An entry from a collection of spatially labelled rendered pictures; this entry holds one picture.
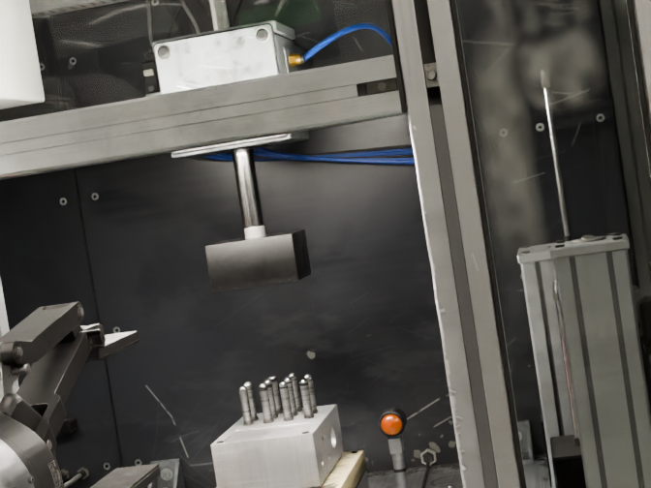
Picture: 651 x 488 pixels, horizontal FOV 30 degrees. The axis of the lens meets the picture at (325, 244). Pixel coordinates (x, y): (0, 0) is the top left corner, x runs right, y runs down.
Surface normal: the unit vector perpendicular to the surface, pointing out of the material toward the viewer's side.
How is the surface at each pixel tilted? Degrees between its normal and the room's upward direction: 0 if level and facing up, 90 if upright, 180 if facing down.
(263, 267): 90
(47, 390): 24
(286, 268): 90
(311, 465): 90
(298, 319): 90
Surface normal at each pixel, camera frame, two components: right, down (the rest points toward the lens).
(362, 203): -0.18, 0.08
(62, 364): -0.21, -0.87
